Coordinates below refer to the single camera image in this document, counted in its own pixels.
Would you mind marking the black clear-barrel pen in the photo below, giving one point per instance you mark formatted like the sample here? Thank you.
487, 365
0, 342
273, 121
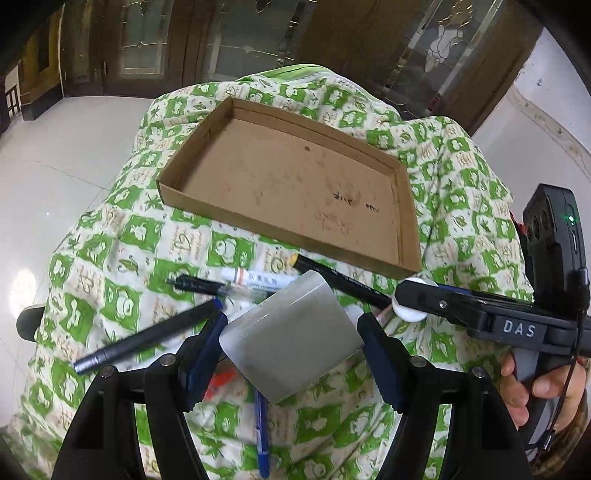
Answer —
203, 287

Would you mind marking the black marker with yellow tip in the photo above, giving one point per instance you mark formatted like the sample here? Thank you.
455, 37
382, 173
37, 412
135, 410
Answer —
341, 281

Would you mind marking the red cloth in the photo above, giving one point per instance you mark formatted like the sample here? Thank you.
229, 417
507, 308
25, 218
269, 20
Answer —
519, 227

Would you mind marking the person's right hand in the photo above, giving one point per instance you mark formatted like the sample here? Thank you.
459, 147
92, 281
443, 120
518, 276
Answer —
547, 385

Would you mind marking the green printed blanket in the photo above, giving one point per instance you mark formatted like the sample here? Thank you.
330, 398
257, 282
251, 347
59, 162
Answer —
120, 258

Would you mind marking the black pen with grey end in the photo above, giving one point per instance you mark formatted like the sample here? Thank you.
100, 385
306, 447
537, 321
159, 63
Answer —
147, 334

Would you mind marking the blue pen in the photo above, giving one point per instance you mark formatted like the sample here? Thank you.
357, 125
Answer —
263, 434

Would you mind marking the wooden door with flower glass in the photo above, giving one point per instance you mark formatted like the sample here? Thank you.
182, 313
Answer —
434, 50

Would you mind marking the clear lighter with red base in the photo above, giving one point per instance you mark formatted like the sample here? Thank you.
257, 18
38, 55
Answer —
217, 385

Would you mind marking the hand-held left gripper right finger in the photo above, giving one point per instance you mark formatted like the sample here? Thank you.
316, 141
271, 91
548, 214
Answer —
383, 364

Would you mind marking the wooden cabinet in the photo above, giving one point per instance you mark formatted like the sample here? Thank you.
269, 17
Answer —
32, 69

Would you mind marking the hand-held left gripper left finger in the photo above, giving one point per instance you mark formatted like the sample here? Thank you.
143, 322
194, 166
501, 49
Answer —
207, 356

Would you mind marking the wooden door with clear glass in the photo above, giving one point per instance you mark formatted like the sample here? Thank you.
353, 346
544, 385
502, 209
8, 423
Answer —
147, 46
251, 37

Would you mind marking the small white bottle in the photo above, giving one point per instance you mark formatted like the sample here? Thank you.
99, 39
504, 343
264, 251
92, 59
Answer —
413, 311

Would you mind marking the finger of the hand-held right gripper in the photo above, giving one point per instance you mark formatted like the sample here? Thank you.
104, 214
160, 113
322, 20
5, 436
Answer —
438, 304
489, 295

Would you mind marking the brown cardboard tray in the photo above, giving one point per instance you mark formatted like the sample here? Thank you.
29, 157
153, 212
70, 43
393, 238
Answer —
295, 184

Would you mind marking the white ointment tube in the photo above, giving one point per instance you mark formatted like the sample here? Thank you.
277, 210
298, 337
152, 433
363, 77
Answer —
258, 278

